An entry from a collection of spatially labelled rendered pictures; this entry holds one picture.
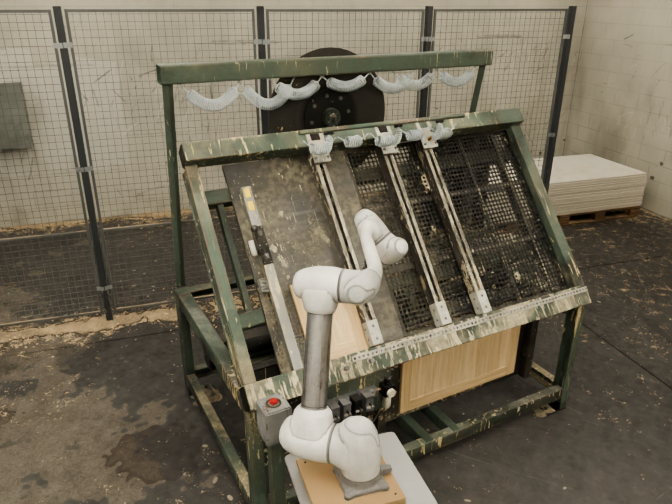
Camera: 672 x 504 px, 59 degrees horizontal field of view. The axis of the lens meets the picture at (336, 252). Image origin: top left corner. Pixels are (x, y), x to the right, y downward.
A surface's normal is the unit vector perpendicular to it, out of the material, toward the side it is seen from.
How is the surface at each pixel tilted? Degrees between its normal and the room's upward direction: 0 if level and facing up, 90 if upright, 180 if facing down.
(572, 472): 0
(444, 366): 90
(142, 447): 0
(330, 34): 90
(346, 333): 50
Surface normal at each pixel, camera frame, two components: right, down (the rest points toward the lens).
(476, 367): 0.47, 0.36
